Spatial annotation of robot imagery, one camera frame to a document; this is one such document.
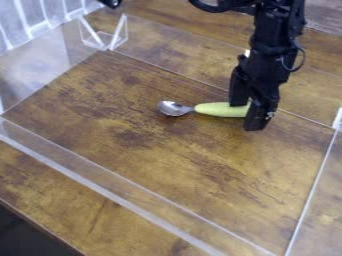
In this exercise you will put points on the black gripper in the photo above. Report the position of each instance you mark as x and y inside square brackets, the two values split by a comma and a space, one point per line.
[261, 72]

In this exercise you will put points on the green handled metal spoon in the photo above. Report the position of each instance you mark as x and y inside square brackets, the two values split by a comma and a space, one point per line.
[219, 109]

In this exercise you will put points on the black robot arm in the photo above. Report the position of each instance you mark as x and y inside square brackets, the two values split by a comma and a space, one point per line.
[242, 6]

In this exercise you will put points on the black strip on table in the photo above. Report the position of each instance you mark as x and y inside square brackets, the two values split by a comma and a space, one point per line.
[305, 22]

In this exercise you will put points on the clear acrylic corner bracket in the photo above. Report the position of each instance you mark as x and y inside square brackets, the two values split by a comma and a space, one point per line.
[102, 40]

